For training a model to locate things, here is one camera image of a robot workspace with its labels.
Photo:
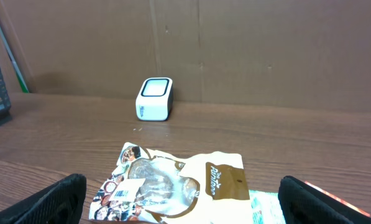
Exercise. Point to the orange tissue pack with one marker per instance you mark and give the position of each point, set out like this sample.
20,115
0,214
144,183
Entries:
338,199

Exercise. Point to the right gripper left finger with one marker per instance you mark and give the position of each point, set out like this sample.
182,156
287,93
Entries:
61,202

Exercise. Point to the grey pole with green tip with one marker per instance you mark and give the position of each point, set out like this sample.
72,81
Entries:
17,71

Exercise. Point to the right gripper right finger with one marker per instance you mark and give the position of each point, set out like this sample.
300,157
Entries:
303,204

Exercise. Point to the brown cookie bag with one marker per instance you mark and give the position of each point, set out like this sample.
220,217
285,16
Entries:
154,186

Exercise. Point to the green wet wipes pack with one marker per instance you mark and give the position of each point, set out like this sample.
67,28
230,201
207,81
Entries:
266,208

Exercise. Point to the white barcode scanner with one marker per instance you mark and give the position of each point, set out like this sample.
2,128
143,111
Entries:
155,99

